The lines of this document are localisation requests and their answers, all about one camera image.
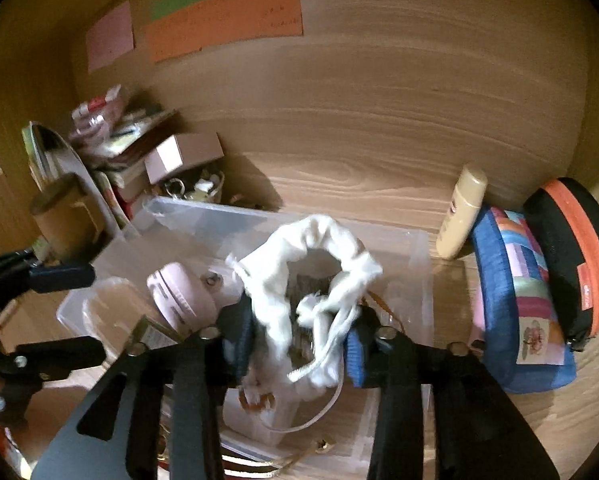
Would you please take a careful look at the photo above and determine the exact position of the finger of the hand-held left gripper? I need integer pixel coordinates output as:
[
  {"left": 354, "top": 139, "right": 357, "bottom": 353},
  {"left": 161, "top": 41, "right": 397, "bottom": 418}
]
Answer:
[
  {"left": 0, "top": 247, "right": 96, "bottom": 296},
  {"left": 0, "top": 335, "right": 107, "bottom": 386}
]

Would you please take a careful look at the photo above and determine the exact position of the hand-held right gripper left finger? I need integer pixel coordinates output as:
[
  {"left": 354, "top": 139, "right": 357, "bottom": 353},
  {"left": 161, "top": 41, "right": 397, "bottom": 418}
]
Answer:
[{"left": 29, "top": 302, "right": 257, "bottom": 480}]

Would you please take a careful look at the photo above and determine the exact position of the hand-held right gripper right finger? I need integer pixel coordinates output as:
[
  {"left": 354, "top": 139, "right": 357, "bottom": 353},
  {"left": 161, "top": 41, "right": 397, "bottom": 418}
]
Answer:
[{"left": 342, "top": 310, "right": 563, "bottom": 480}]

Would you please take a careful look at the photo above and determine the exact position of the white drawstring bag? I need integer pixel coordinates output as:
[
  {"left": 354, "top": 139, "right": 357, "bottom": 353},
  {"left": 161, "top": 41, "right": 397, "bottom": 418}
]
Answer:
[{"left": 224, "top": 214, "right": 384, "bottom": 388}]

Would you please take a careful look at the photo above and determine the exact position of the clear plastic storage box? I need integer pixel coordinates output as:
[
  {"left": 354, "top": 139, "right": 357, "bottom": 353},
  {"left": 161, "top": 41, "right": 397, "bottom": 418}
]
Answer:
[{"left": 56, "top": 195, "right": 435, "bottom": 466}]

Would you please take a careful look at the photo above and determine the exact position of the wooden desktop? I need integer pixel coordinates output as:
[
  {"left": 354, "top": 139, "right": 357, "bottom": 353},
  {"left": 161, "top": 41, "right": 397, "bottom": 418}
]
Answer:
[{"left": 0, "top": 145, "right": 599, "bottom": 480}]

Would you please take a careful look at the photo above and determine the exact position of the brown mug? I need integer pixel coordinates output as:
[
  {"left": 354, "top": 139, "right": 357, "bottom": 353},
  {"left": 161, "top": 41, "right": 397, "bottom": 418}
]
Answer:
[{"left": 30, "top": 174, "right": 107, "bottom": 261}]

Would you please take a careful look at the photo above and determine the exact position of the gold foil wrapper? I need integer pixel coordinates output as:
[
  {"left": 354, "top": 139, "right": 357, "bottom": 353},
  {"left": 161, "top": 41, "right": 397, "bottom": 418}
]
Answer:
[{"left": 129, "top": 315, "right": 180, "bottom": 351}]

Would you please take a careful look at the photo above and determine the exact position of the white printed paper sheet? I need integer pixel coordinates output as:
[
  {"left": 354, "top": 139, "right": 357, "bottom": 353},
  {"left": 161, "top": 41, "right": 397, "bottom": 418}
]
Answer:
[{"left": 22, "top": 121, "right": 127, "bottom": 238}]

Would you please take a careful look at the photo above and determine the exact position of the stack of small packets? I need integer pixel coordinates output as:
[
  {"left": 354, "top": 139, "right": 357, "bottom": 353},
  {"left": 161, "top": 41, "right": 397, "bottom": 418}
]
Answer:
[{"left": 69, "top": 85, "right": 180, "bottom": 171}]

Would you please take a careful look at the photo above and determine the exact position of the pink cardboard box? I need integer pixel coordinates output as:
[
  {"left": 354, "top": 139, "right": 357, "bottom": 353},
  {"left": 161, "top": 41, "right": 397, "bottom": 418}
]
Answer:
[{"left": 144, "top": 132, "right": 225, "bottom": 186}]

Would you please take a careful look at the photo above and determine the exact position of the blue patchwork pouch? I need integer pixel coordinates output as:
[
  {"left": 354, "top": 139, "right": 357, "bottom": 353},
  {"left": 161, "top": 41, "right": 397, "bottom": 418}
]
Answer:
[{"left": 472, "top": 205, "right": 579, "bottom": 395}]

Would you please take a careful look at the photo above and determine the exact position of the cream squeeze bottle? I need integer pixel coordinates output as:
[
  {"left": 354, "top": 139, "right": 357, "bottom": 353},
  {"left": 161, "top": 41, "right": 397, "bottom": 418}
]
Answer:
[{"left": 435, "top": 164, "right": 489, "bottom": 261}]

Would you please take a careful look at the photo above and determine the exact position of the black and orange round case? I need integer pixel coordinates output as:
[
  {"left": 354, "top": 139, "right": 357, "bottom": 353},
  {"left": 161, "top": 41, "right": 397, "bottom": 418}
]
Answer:
[{"left": 522, "top": 177, "right": 599, "bottom": 353}]

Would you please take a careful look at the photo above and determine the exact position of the pink sticky note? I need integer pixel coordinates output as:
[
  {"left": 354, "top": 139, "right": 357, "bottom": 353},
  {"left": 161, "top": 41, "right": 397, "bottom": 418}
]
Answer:
[{"left": 86, "top": 0, "right": 136, "bottom": 73}]

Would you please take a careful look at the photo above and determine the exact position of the orange sticky note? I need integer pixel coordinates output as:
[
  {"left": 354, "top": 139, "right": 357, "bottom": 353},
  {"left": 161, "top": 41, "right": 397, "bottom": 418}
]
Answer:
[{"left": 146, "top": 0, "right": 305, "bottom": 64}]

